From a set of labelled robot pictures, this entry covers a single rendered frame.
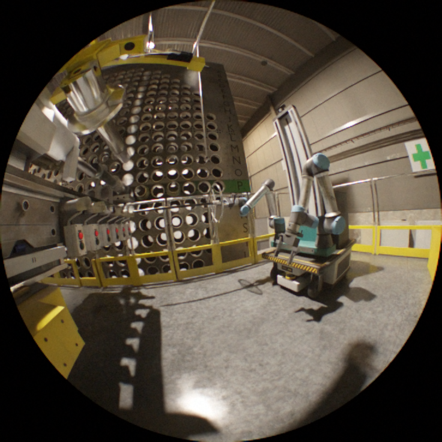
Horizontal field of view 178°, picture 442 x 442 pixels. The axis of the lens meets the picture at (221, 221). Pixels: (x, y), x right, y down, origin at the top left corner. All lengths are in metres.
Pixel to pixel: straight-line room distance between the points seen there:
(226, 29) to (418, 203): 10.61
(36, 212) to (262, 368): 1.19
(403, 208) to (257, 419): 6.80
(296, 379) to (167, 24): 9.60
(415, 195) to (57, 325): 7.26
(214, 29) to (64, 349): 9.17
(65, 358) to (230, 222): 2.73
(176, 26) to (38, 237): 8.85
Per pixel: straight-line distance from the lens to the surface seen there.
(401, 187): 6.94
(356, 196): 7.21
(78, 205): 0.78
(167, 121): 3.32
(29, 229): 0.73
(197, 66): 1.41
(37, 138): 0.77
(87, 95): 0.86
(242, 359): 0.85
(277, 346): 0.90
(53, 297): 0.48
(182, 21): 8.83
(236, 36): 9.29
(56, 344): 0.32
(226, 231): 2.72
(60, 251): 0.73
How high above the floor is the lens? 0.71
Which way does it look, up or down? 1 degrees down
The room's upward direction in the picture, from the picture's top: 7 degrees counter-clockwise
